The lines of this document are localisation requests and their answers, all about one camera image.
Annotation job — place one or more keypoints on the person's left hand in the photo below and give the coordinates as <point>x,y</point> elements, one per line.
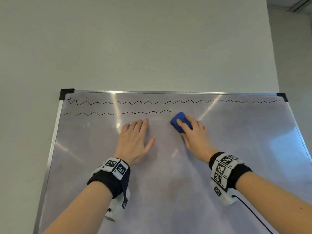
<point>132,143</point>

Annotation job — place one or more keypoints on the person's right hand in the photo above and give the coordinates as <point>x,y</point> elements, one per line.
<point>197,141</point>

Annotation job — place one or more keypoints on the blue whiteboard eraser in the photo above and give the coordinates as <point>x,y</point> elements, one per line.
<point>180,121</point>

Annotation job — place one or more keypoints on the white whiteboard with wavy lines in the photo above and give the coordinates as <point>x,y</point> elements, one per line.
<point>170,168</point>

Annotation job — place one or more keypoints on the person's left forearm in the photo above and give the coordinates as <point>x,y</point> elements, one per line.
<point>80,209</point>

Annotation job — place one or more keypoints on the person's right forearm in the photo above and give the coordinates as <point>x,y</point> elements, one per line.
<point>278,202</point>

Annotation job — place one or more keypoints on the black wristband with marker tags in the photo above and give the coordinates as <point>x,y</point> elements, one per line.
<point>109,176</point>
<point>229,170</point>

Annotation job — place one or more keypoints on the white wrist camera unit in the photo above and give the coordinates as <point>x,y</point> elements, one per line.
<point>118,207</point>
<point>224,194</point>

